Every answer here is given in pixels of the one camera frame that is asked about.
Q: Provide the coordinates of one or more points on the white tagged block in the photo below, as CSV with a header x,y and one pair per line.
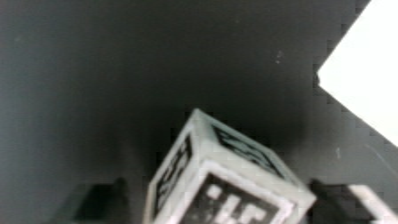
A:
x,y
224,183

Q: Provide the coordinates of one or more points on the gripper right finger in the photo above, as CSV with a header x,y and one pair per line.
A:
x,y
348,205

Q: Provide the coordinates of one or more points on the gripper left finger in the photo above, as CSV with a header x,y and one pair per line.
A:
x,y
96,204

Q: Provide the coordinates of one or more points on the white marker tag board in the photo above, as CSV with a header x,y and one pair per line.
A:
x,y
359,70

